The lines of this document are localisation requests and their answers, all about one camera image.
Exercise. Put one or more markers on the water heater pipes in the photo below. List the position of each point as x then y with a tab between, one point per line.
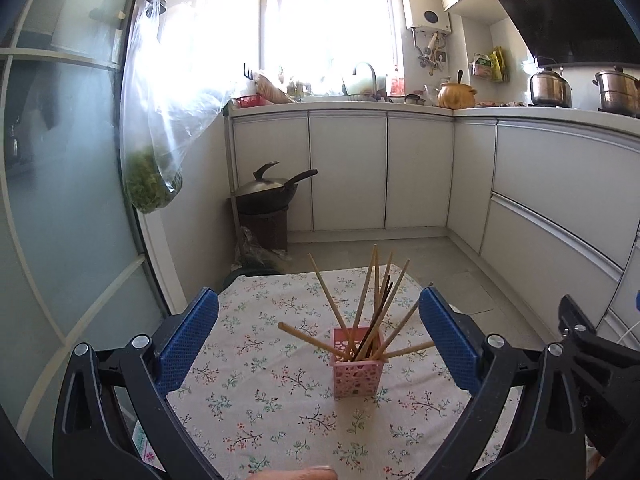
432	52

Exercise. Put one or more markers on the clear plastic bag of greens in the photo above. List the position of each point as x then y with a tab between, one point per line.
150	190

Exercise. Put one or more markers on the golden clay pot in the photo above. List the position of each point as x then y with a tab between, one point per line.
455	96

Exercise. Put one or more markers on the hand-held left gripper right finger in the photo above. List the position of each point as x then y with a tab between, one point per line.
450	340

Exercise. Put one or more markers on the dark brown stand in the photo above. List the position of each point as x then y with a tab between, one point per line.
265	232

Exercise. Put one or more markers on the white sink base cabinet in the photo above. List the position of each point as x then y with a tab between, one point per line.
350	170

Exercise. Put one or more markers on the floral tablecloth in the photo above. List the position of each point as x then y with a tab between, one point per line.
260	350

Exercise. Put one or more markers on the white water heater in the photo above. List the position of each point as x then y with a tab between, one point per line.
425	0

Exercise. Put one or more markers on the pink perforated utensil basket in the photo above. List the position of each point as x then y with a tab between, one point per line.
357	380

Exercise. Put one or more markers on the white kitchen countertop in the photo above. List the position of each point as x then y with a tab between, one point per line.
350	105

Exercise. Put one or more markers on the white drawer base cabinet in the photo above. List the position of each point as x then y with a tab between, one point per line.
550	170

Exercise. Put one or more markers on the small lidded pot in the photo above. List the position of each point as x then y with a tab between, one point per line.
414	100

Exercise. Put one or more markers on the wicker basket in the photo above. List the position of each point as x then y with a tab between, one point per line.
272	91

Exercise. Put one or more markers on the red plastic basket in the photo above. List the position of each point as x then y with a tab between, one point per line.
248	101

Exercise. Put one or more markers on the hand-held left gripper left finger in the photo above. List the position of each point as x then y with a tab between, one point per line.
187	340

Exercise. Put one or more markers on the black range hood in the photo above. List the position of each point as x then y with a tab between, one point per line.
565	10

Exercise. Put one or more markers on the dark wok lid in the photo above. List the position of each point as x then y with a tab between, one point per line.
265	182

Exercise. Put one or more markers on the black wok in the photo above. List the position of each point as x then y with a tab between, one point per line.
270	202

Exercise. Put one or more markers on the kitchen window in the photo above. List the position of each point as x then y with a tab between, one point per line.
325	25

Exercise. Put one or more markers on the wall rack with packets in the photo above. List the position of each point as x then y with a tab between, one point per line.
482	67

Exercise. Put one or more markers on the small steel pot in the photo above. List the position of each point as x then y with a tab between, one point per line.
550	90

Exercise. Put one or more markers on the person's left hand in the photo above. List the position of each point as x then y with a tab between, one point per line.
305	474

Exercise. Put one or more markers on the chrome faucet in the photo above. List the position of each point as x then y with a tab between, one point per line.
375	82

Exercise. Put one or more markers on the glass sliding door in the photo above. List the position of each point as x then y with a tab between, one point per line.
60	160

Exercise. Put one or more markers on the group of condiment bottles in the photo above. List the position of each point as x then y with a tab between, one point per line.
300	89

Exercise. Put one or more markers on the red jar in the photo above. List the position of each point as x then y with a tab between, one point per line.
396	86

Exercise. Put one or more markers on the grey metal pole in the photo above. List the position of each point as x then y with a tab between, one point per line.
231	160

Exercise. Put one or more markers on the pale green bowl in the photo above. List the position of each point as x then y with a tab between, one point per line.
357	84

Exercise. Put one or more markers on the large steel stock pot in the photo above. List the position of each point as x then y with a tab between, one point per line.
617	92

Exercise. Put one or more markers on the bunch of wooden chopsticks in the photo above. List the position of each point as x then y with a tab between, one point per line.
326	300

